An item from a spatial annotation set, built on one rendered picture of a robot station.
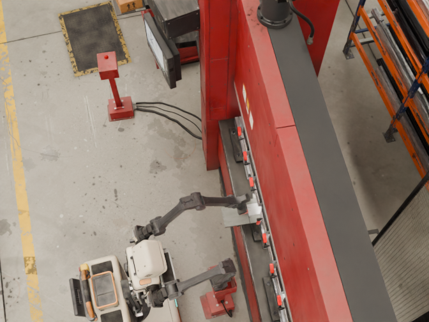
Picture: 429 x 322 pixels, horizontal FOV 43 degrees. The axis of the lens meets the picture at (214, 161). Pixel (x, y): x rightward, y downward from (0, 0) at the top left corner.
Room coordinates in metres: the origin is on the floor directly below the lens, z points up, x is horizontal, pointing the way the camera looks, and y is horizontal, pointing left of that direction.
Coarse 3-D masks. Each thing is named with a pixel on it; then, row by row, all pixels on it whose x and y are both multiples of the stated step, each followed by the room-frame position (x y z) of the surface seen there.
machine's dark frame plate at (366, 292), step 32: (288, 32) 1.96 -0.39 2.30; (288, 64) 1.75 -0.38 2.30; (288, 96) 1.55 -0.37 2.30; (320, 96) 1.55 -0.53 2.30; (320, 128) 1.36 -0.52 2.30; (320, 160) 1.19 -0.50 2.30; (320, 192) 1.02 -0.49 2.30; (352, 192) 1.03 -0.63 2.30; (352, 224) 0.87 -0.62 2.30; (352, 256) 0.72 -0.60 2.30; (352, 288) 0.58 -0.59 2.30; (384, 288) 0.59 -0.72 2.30; (384, 320) 0.45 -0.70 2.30
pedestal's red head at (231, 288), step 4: (208, 268) 1.10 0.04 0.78; (232, 280) 1.04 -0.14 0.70; (228, 284) 1.00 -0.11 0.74; (232, 284) 1.01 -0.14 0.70; (236, 284) 0.98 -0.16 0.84; (212, 288) 0.99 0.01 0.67; (228, 288) 0.97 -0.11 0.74; (232, 288) 0.96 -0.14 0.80; (236, 288) 0.97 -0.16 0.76; (216, 292) 0.95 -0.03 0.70; (220, 292) 0.93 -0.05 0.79; (224, 292) 0.94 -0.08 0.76; (228, 292) 0.95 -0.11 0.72; (232, 292) 0.96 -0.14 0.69; (216, 296) 0.92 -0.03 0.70
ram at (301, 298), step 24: (240, 24) 2.24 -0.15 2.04; (240, 48) 2.20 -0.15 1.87; (240, 72) 2.15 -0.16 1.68; (240, 96) 2.11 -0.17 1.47; (264, 120) 1.58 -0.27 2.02; (264, 144) 1.52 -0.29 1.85; (264, 168) 1.45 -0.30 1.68; (264, 192) 1.38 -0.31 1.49; (288, 216) 1.03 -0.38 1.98; (288, 240) 0.96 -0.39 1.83; (288, 264) 0.87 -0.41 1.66; (288, 288) 0.79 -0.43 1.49; (312, 288) 0.64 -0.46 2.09; (312, 312) 0.55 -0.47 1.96
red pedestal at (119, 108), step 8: (104, 56) 2.94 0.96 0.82; (112, 56) 2.96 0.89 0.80; (104, 64) 2.88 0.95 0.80; (112, 64) 2.88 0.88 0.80; (104, 72) 2.80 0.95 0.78; (112, 72) 2.82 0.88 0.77; (112, 80) 2.89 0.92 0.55; (112, 88) 2.88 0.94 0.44; (128, 96) 3.01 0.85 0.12; (112, 104) 2.91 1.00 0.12; (120, 104) 2.89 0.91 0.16; (128, 104) 2.92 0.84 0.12; (112, 112) 2.82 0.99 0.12; (120, 112) 2.82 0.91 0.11; (128, 112) 2.84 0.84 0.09; (112, 120) 2.80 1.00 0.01
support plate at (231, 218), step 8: (256, 200) 1.54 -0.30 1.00; (224, 208) 1.47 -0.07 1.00; (232, 208) 1.48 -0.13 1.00; (224, 216) 1.42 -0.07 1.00; (232, 216) 1.42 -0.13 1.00; (240, 216) 1.42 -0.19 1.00; (256, 216) 1.42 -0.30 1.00; (224, 224) 1.35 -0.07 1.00; (232, 224) 1.36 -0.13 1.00; (240, 224) 1.36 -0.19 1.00
